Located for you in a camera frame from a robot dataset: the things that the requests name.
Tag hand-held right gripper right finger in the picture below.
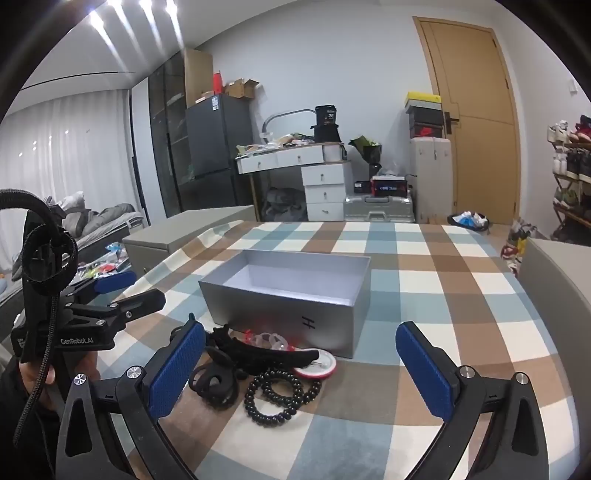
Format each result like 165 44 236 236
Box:
396 320 561 480

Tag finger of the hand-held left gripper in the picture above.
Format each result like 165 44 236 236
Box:
60 270 138 305
99 290 167 333

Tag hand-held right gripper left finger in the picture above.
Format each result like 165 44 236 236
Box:
53 314 207 480

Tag black hair tie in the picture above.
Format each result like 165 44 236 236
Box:
188 346 238 409

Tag long black hair claw clip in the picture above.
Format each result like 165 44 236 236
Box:
210 324 321 376

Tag black bead bracelet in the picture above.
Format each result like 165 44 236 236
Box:
244 367 322 428

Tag red white round case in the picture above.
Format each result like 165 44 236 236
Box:
292 349 338 380

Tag grey cardboard box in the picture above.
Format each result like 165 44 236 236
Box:
198 250 372 360

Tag person's left forearm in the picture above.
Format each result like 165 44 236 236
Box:
0 344 70 480

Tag person's left hand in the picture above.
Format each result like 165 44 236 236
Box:
18 357 58 407

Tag floor clutter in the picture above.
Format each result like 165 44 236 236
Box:
78 242 132 282

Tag bed with grey bedding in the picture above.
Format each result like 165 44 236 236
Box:
0 191 148 296

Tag checkered tablecloth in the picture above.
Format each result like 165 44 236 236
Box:
88 220 591 480

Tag white curtains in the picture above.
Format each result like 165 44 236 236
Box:
0 88 134 273

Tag colourful shoes on floor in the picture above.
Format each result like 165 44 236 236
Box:
501 219 532 273

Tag dark glass cabinet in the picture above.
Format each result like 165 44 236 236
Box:
148 51 195 220

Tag blue white slippers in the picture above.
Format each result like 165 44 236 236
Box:
447 211 491 232

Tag silver suitcase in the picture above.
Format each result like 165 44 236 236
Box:
344 193 415 223

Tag grey clothes pile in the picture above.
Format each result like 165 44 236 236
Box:
265 187 308 222

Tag black refrigerator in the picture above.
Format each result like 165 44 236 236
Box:
185 95 254 210

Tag wooden shoe rack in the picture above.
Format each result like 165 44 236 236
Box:
549 115 591 243

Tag desk clutter pile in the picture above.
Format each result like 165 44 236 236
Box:
236 131 319 155

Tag white desk with drawers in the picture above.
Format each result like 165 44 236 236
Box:
235 142 354 222

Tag tall cardboard box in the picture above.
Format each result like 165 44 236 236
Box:
185 47 214 108

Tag dark green wrapped bouquet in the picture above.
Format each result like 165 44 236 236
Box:
348 135 384 178

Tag open cardboard boxes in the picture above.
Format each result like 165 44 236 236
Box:
224 78 262 100

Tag wooden door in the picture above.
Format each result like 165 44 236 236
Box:
412 16 520 222

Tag black red shoe box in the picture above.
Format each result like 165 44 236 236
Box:
409 121 446 139

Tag rows of shoes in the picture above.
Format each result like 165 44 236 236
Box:
547 115 591 208

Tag grey shoe box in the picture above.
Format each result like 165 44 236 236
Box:
405 105 445 123

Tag black bag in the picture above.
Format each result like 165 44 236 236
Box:
310 105 343 144

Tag yellow shoe box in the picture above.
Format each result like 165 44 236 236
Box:
405 91 441 108

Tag black lanyard cord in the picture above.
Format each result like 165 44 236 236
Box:
13 295 63 444

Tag grey arched metal frame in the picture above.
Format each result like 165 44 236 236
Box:
262 108 315 134

